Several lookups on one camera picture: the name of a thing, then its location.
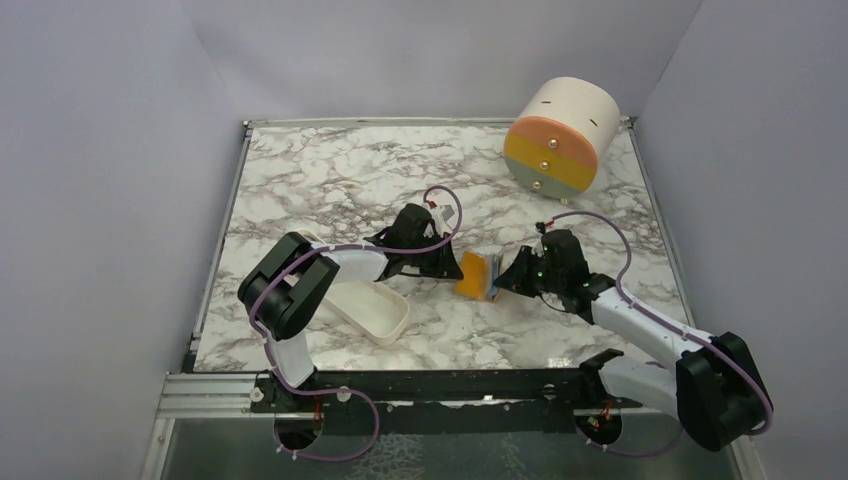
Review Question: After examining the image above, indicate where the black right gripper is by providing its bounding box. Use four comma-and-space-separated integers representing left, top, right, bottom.
496, 244, 565, 298

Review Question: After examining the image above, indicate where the black metal base rail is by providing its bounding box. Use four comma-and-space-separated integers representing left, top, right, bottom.
182, 354, 644, 439

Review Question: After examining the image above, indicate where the yellow leather card holder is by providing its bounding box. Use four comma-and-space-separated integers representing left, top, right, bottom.
454, 251, 503, 302

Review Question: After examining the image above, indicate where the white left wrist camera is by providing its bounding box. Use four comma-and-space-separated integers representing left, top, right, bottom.
431, 205, 456, 224

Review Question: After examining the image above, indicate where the white oval plastic tray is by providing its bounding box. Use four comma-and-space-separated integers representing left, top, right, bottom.
261, 232, 409, 345

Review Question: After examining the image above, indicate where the cylindrical pastel drawer box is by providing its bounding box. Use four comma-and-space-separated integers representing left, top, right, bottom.
503, 77, 620, 200

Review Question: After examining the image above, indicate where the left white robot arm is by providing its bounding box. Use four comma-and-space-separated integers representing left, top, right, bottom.
237, 201, 463, 411

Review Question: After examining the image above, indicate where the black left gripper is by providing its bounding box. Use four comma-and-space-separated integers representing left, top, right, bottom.
404, 232, 464, 280

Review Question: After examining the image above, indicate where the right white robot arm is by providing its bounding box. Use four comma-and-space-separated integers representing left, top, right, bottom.
494, 229, 773, 451

